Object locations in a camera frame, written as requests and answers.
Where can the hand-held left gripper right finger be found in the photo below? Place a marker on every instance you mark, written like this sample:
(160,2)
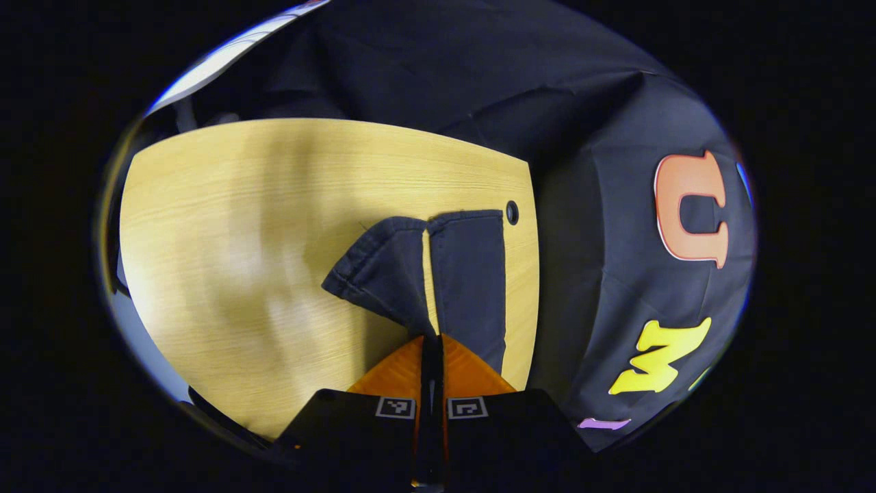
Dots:
(520,431)

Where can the black backdrop cloth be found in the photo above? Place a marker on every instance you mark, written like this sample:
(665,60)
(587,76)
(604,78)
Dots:
(602,274)

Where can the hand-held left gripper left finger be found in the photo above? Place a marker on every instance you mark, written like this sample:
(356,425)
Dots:
(349,431)

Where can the black jeans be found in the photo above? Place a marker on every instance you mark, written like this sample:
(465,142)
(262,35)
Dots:
(472,287)

